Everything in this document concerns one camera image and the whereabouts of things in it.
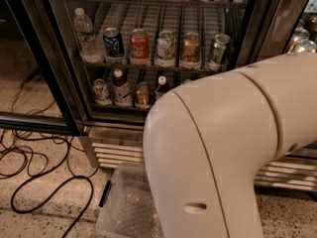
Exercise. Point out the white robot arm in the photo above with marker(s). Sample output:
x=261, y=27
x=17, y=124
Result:
x=205, y=140

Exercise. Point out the brown tea bottle white cap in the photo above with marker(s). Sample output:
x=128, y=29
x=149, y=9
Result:
x=162, y=87

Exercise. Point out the gold can bottom shelf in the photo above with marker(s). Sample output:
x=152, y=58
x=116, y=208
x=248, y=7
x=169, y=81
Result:
x=143, y=96

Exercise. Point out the brown juice bottle white cap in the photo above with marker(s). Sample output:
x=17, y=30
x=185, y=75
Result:
x=121, y=89

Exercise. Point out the stainless steel fridge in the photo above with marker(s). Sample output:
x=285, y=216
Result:
x=113, y=134

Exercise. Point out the clear water bottle middle shelf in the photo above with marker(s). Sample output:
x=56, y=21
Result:
x=84, y=31

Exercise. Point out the open glass fridge door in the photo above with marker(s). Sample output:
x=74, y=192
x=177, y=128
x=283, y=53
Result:
x=36, y=91

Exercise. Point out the right glass fridge door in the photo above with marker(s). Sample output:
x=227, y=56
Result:
x=268, y=28

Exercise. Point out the silver can right fridge upper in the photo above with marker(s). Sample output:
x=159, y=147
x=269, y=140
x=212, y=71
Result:
x=306, y=46

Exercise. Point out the red coca cola can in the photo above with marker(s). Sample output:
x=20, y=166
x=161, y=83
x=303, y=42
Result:
x=139, y=47

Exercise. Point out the white green soda can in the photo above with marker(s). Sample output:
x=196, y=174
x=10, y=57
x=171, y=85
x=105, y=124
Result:
x=165, y=50

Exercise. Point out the orange gold soda can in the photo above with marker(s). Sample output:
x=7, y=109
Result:
x=190, y=51

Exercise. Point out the blue pepsi can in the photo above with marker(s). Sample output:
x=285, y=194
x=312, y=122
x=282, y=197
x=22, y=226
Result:
x=114, y=47

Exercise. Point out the clear plastic bin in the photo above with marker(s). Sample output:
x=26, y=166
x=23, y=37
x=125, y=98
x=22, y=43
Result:
x=112, y=197

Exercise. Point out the bubble wrap sheet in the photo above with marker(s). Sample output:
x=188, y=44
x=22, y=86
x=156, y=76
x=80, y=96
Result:
x=138, y=216

